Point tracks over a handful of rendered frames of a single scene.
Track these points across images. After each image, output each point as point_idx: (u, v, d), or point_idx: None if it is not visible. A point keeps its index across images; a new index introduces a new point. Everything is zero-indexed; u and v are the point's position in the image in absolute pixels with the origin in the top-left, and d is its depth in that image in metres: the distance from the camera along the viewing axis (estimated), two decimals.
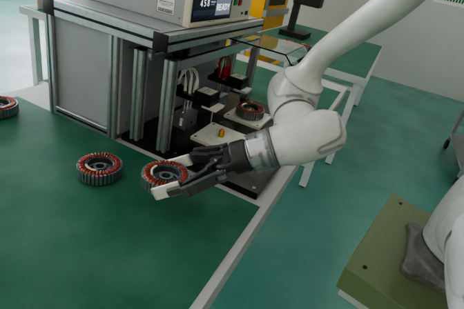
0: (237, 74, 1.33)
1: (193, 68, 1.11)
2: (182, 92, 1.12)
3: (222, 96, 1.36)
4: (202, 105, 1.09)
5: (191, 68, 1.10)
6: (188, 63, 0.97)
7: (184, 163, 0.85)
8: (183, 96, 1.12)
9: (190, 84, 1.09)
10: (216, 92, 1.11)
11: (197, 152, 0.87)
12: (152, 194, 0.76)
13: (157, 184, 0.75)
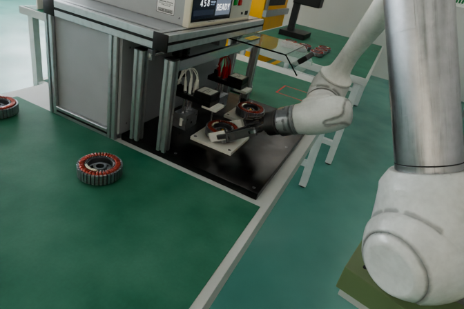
0: (237, 74, 1.33)
1: (193, 68, 1.11)
2: (182, 92, 1.12)
3: (222, 96, 1.36)
4: (202, 105, 1.09)
5: (191, 68, 1.10)
6: (188, 63, 0.97)
7: (238, 125, 1.17)
8: (183, 96, 1.12)
9: (190, 84, 1.09)
10: (216, 92, 1.11)
11: None
12: (209, 137, 1.11)
13: (213, 131, 1.09)
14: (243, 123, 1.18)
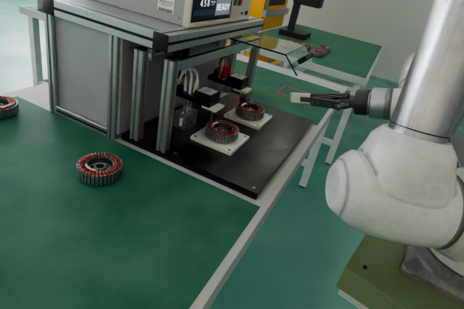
0: (237, 74, 1.33)
1: (193, 68, 1.11)
2: (182, 92, 1.12)
3: (222, 96, 1.36)
4: (202, 105, 1.09)
5: (191, 68, 1.10)
6: (188, 63, 0.97)
7: (306, 97, 1.07)
8: (183, 96, 1.12)
9: (190, 84, 1.09)
10: (216, 92, 1.11)
11: (313, 101, 1.03)
12: (209, 138, 1.11)
13: (213, 132, 1.09)
14: (307, 98, 1.05)
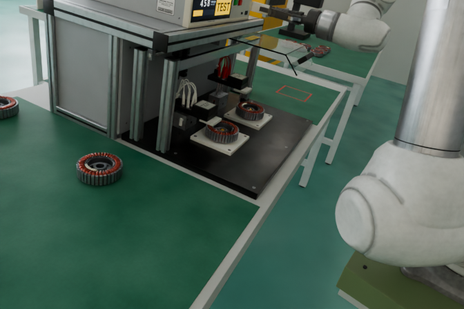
0: (237, 74, 1.33)
1: (191, 83, 1.13)
2: (180, 106, 1.14)
3: (222, 96, 1.36)
4: (200, 118, 1.12)
5: (189, 83, 1.12)
6: (188, 63, 0.97)
7: (265, 8, 1.14)
8: (181, 110, 1.14)
9: (188, 98, 1.11)
10: (213, 106, 1.13)
11: (270, 11, 1.10)
12: (209, 138, 1.11)
13: (213, 132, 1.09)
14: (266, 9, 1.13)
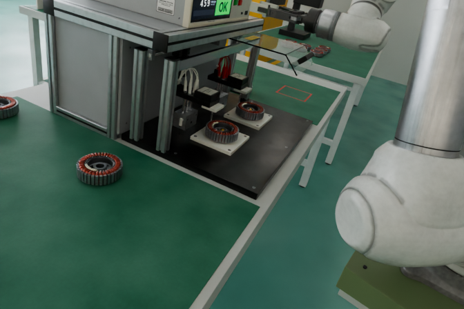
0: (237, 74, 1.33)
1: (193, 68, 1.11)
2: (182, 92, 1.12)
3: (222, 96, 1.36)
4: (202, 105, 1.09)
5: (191, 68, 1.10)
6: (188, 63, 0.97)
7: (264, 8, 1.11)
8: (183, 96, 1.12)
9: (190, 84, 1.09)
10: (216, 92, 1.11)
11: (268, 12, 1.07)
12: (209, 138, 1.11)
13: (213, 132, 1.09)
14: (264, 9, 1.09)
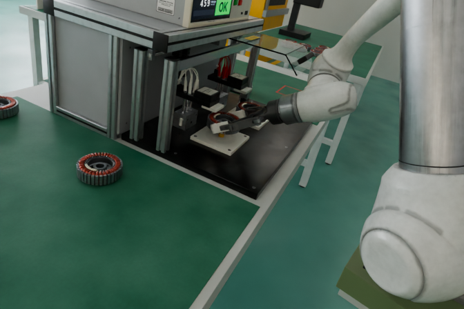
0: (237, 74, 1.33)
1: (193, 68, 1.11)
2: (182, 92, 1.12)
3: (222, 96, 1.36)
4: (202, 105, 1.09)
5: (191, 68, 1.10)
6: (188, 63, 0.97)
7: (226, 125, 1.06)
8: (183, 96, 1.12)
9: (190, 84, 1.09)
10: (216, 92, 1.11)
11: (230, 127, 1.01)
12: (211, 130, 1.09)
13: (215, 123, 1.08)
14: (226, 126, 1.04)
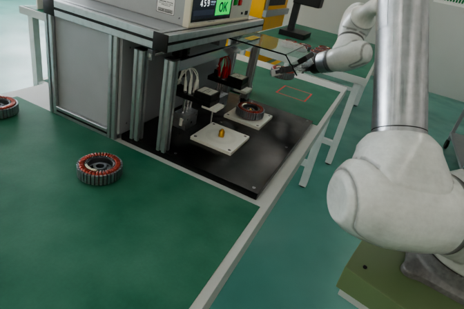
0: (237, 74, 1.33)
1: (193, 68, 1.11)
2: (182, 92, 1.12)
3: (222, 96, 1.36)
4: (202, 105, 1.09)
5: (191, 68, 1.10)
6: (188, 63, 0.97)
7: None
8: (183, 96, 1.12)
9: (190, 84, 1.09)
10: (216, 92, 1.11)
11: (280, 70, 1.46)
12: (271, 74, 1.55)
13: (274, 69, 1.53)
14: (279, 70, 1.48)
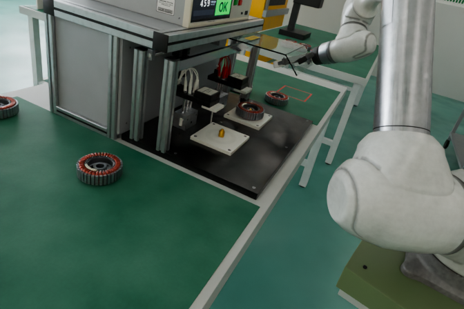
0: (237, 74, 1.33)
1: (193, 68, 1.11)
2: (182, 92, 1.12)
3: (222, 96, 1.36)
4: (202, 105, 1.09)
5: (191, 68, 1.10)
6: (188, 63, 0.97)
7: (282, 61, 1.48)
8: (183, 96, 1.12)
9: (190, 84, 1.09)
10: (216, 92, 1.11)
11: (282, 61, 1.43)
12: (265, 100, 1.61)
13: (268, 95, 1.59)
14: (281, 61, 1.46)
